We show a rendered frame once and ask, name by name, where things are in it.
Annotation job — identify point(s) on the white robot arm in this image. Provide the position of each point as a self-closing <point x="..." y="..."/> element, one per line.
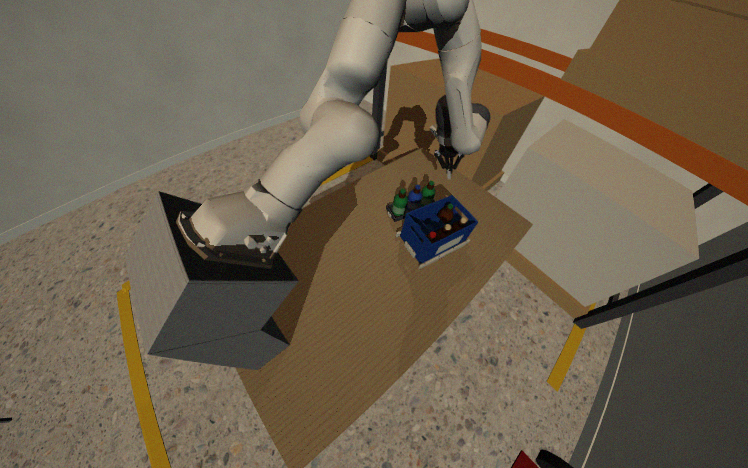
<point x="225" y="228"/>

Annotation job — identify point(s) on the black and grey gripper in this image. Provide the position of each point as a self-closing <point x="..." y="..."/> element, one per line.
<point x="447" y="152"/>

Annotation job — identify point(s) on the blue bottle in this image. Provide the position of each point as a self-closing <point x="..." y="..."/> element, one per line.
<point x="414" y="198"/>

